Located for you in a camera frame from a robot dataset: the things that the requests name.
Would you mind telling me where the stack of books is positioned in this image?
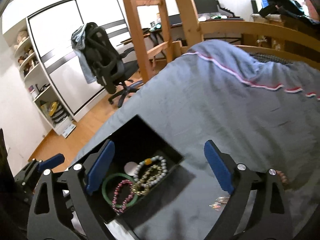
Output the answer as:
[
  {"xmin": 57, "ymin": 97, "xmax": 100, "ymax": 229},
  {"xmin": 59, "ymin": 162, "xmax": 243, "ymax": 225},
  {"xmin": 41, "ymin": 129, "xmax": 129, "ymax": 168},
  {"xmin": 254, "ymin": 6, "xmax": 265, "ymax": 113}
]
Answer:
[{"xmin": 40, "ymin": 100, "xmax": 68, "ymax": 124}]

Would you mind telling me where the dark clothing pile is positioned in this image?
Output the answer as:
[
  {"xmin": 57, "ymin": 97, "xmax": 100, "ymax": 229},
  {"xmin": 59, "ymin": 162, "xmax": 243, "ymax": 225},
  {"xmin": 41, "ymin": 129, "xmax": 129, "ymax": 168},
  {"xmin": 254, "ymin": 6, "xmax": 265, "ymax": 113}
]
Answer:
[{"xmin": 259, "ymin": 0, "xmax": 320, "ymax": 25}]

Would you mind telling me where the wooden bed frame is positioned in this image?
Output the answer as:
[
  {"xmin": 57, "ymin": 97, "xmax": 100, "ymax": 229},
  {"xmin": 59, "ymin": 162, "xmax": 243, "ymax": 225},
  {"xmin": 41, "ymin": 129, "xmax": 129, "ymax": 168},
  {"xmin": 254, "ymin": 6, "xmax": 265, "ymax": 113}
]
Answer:
[{"xmin": 168, "ymin": 0, "xmax": 320, "ymax": 64}]

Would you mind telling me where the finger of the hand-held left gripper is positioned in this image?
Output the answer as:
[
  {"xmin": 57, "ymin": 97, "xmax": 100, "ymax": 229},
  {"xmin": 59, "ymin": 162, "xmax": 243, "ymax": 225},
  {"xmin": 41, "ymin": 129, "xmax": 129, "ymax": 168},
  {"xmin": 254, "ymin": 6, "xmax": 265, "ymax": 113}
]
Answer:
[{"xmin": 24, "ymin": 154, "xmax": 65, "ymax": 178}]

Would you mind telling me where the sparkly jewelry piece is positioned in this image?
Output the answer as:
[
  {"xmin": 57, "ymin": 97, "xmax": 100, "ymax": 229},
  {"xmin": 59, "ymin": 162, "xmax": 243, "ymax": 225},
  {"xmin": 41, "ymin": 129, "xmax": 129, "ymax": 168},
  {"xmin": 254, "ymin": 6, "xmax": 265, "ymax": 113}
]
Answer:
[{"xmin": 209, "ymin": 195, "xmax": 230, "ymax": 209}]

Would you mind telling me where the white open shelf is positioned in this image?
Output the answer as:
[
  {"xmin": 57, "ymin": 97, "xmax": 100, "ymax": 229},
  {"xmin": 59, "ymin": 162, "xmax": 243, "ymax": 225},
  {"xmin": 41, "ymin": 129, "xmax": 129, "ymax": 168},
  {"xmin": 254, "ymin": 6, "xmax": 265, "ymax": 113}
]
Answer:
[{"xmin": 2, "ymin": 17, "xmax": 77, "ymax": 138}]

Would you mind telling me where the green bangle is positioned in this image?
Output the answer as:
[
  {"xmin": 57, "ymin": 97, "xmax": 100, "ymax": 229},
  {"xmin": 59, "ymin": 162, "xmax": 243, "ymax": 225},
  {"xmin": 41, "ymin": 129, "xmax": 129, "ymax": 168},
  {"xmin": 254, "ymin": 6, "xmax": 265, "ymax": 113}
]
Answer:
[{"xmin": 102, "ymin": 173, "xmax": 139, "ymax": 207}]

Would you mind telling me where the white bead bracelet amber bead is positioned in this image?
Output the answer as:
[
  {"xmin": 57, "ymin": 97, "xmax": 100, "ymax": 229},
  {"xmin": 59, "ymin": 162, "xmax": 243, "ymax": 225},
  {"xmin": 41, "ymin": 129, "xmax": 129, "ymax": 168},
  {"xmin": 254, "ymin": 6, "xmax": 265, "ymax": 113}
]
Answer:
[{"xmin": 133, "ymin": 155, "xmax": 167, "ymax": 188}]

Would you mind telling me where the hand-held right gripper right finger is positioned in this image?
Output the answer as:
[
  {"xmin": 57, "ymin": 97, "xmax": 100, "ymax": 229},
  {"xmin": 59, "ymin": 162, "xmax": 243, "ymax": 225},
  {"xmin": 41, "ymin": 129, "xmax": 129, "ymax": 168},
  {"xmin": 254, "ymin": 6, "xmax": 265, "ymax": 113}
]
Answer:
[{"xmin": 204, "ymin": 140, "xmax": 294, "ymax": 240}]

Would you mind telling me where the black office chair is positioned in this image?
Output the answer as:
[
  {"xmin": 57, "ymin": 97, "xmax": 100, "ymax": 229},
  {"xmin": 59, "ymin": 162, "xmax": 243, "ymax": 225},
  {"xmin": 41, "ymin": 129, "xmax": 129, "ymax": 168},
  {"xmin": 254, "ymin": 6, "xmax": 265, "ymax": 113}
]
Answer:
[{"xmin": 82, "ymin": 22, "xmax": 140, "ymax": 108}]

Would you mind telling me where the white round pad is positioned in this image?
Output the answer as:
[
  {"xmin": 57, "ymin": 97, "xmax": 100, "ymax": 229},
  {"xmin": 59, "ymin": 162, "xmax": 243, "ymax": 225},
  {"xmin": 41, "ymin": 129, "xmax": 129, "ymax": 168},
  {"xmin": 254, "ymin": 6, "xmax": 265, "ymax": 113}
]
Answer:
[{"xmin": 124, "ymin": 162, "xmax": 138, "ymax": 176}]

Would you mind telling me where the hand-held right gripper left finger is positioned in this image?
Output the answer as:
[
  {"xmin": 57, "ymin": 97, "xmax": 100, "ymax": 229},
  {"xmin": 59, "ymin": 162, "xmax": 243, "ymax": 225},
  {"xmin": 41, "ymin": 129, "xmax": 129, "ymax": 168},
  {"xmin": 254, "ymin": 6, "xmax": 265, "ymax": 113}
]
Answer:
[{"xmin": 26, "ymin": 140, "xmax": 115, "ymax": 240}]

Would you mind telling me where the gold bead bracelet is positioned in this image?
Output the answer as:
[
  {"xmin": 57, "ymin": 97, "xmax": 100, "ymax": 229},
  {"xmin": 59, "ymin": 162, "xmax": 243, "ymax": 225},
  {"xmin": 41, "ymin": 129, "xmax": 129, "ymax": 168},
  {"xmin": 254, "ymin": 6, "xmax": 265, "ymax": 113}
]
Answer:
[{"xmin": 132, "ymin": 164, "xmax": 163, "ymax": 196}]

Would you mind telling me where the grey-blue blanket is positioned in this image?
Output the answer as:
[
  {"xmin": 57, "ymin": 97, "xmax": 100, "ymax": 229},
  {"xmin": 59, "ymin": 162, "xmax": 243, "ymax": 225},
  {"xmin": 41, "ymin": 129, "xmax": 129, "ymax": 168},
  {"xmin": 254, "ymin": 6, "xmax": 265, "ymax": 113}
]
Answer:
[{"xmin": 75, "ymin": 39, "xmax": 320, "ymax": 240}]

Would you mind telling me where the wooden ladder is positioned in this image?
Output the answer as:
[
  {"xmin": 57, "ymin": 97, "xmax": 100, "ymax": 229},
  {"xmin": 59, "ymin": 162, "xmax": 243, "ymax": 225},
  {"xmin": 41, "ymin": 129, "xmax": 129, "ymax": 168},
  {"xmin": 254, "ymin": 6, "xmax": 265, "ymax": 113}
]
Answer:
[{"xmin": 118, "ymin": 0, "xmax": 175, "ymax": 83}]

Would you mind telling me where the denim jacket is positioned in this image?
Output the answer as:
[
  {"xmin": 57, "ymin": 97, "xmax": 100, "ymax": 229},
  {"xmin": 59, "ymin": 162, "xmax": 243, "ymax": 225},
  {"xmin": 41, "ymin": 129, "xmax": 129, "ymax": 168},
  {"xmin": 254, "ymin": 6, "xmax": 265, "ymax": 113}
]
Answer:
[{"xmin": 71, "ymin": 23, "xmax": 98, "ymax": 84}]

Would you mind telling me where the white sliding-door wardrobe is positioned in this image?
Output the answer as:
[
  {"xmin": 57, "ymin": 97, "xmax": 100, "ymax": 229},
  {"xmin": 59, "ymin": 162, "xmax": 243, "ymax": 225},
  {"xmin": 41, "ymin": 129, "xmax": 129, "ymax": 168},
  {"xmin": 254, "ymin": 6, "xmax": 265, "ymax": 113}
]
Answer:
[{"xmin": 26, "ymin": 0, "xmax": 140, "ymax": 122}]

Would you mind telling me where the black computer monitor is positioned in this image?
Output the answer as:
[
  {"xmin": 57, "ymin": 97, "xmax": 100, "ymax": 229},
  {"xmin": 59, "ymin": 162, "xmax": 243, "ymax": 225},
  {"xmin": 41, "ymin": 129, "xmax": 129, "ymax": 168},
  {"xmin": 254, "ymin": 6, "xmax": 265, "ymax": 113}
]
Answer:
[{"xmin": 191, "ymin": 0, "xmax": 220, "ymax": 15}]

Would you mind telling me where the beige plush toy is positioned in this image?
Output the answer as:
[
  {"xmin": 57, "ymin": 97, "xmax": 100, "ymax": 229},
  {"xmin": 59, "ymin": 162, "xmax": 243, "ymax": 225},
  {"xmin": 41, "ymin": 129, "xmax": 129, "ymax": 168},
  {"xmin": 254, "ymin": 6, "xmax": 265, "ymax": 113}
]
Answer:
[{"xmin": 14, "ymin": 30, "xmax": 29, "ymax": 50}]

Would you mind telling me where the black jewelry box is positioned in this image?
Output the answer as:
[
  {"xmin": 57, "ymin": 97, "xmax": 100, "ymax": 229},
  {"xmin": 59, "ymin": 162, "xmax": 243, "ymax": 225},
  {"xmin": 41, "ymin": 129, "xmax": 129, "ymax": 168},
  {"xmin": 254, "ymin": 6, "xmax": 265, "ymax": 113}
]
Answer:
[{"xmin": 74, "ymin": 114, "xmax": 186, "ymax": 231}]

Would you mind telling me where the pale pink bead bracelet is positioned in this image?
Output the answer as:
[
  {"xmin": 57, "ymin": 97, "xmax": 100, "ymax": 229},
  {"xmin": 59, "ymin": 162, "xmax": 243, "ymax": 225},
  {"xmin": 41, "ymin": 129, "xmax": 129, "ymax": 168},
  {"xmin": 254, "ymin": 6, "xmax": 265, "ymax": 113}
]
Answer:
[{"xmin": 276, "ymin": 170, "xmax": 289, "ymax": 186}]

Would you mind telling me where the dark wooden desk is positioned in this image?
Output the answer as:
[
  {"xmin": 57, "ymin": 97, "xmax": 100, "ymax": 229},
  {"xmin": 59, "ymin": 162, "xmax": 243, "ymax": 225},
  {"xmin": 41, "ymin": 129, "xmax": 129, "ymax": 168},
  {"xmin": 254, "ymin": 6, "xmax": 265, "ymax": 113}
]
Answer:
[{"xmin": 120, "ymin": 14, "xmax": 245, "ymax": 55}]

